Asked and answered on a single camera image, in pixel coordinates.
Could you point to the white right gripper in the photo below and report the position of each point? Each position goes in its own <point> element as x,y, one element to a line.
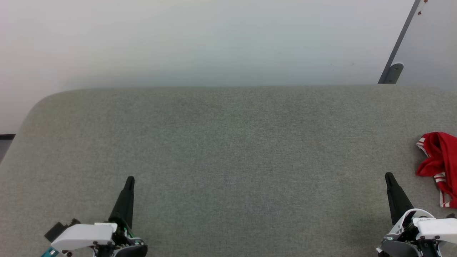
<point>437,228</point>

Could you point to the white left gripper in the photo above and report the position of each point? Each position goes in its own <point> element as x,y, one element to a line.
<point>85,235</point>

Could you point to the red white sports jersey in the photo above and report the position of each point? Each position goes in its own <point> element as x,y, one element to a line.
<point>441,153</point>

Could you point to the grey felt table cover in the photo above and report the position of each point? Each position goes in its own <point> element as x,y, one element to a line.
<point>228,142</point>

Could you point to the white panel board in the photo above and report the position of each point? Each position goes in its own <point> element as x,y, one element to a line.
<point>435,43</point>

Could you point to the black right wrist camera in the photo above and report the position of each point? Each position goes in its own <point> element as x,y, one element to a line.
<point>452,216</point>

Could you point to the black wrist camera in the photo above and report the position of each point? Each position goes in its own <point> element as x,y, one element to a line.
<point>452,216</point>
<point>59,228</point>

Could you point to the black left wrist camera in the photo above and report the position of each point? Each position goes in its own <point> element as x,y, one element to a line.
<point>59,228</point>

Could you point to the teal left camera connector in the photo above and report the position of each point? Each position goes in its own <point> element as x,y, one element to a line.
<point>50,252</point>

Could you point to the grey metal post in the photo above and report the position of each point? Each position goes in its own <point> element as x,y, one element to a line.
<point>400,39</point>

